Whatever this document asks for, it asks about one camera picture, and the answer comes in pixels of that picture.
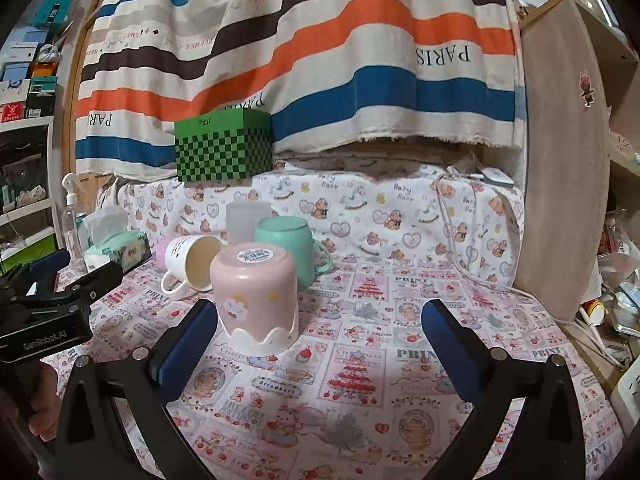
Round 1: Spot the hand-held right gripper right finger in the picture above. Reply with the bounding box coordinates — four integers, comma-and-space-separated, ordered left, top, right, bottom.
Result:
420, 299, 588, 480

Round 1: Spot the green checkered box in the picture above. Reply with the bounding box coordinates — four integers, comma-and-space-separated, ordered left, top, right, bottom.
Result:
174, 108, 274, 182

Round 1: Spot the green tissue pack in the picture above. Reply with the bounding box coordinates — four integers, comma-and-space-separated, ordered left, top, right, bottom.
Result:
80, 207, 152, 274

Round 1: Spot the cartoon sticker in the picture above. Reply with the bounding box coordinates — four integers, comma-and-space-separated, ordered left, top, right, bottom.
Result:
577, 70, 597, 110

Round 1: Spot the bear print blanket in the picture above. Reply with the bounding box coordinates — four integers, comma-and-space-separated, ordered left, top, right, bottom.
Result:
97, 155, 527, 295

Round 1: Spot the clear spray bottle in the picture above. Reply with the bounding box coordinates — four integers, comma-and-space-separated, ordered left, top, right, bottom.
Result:
61, 172, 89, 267

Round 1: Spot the pink cup with white rim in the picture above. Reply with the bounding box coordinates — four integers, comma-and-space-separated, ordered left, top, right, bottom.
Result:
209, 243, 301, 353

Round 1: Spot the frosted translucent cup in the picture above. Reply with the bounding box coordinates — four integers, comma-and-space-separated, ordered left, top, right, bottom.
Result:
226, 201, 273, 249

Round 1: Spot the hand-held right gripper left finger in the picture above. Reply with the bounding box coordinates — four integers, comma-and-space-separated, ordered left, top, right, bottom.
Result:
52, 299, 221, 480

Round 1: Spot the white cup with handle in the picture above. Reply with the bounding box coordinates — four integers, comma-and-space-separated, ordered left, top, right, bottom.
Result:
159, 235, 226, 302

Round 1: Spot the white shelf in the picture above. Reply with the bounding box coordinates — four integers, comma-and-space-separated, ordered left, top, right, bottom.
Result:
0, 115, 63, 273

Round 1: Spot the striped cloth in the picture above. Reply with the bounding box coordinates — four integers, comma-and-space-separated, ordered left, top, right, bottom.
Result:
75, 0, 525, 181

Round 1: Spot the wooden cabinet panel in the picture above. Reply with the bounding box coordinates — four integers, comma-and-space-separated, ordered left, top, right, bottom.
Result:
514, 0, 617, 322

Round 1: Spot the stack of boxes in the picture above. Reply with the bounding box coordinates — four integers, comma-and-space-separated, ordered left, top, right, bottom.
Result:
0, 0, 72, 124

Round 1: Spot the person's left hand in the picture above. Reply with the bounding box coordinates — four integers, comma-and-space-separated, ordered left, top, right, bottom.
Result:
0, 374, 65, 442

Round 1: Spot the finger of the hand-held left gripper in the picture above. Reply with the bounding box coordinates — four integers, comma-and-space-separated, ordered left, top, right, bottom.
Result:
27, 248, 72, 287
52, 261, 124, 312

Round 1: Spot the pile of clutter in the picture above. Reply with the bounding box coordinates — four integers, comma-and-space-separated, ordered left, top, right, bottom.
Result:
575, 207, 640, 356

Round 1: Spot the white charger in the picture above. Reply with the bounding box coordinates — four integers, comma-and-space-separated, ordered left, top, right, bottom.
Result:
477, 167, 516, 189

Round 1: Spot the wooden shelf unit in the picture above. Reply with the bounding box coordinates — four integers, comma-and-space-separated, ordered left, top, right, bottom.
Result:
575, 0, 640, 181

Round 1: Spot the pink printed tablecloth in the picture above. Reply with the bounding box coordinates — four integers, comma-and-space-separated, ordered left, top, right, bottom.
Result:
40, 254, 627, 480

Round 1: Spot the mint green cup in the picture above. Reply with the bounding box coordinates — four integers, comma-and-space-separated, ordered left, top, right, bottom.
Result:
254, 216, 334, 292

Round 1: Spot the white power strip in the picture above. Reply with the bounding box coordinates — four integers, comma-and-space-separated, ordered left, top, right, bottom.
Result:
609, 369, 640, 437

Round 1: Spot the white cable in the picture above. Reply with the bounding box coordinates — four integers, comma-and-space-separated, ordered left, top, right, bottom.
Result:
434, 164, 543, 302

